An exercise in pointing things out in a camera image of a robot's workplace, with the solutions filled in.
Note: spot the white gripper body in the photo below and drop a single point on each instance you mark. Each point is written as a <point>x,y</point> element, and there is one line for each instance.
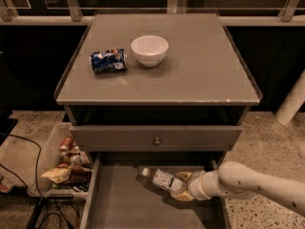
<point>196,183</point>

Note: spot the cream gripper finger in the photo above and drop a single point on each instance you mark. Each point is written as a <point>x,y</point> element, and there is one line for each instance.
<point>182,195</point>
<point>184,175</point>

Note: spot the clear plastic bottle blue label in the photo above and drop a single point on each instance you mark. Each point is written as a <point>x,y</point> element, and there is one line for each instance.
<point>164,180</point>

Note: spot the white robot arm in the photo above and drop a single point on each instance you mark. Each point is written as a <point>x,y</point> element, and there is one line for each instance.
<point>232,179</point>

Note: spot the brass drawer knob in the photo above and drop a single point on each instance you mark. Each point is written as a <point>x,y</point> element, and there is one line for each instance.
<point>157,141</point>

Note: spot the grey drawer cabinet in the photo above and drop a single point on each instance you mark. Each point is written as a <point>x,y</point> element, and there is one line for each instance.
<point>200,82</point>

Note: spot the open middle drawer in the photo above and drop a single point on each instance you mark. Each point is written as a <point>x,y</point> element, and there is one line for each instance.
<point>120,199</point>

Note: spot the closed top drawer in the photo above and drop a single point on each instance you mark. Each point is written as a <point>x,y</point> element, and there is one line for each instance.
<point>119,138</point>

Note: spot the brown snack bag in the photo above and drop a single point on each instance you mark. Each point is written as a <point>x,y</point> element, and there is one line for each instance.
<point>80,175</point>

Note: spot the clear plastic storage bin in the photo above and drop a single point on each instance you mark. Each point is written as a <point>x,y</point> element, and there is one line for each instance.
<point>50,157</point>

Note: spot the red soda can in bin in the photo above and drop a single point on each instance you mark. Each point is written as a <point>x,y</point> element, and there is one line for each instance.
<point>66,144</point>

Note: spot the yellow snack bag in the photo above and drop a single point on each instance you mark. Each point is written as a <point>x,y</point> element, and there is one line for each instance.
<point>58,175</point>

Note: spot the white ceramic bowl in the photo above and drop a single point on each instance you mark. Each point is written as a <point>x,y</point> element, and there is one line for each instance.
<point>149,50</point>

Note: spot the blue crushed soda can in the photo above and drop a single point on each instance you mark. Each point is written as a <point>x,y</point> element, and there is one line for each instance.
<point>108,61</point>

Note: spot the small red white object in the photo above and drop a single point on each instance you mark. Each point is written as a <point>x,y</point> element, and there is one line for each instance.
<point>5,185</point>

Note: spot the black device at left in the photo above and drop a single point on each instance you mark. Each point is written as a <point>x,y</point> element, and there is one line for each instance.
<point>6,123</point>

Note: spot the metal railing frame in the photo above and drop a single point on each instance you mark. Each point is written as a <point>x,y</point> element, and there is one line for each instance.
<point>81,12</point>

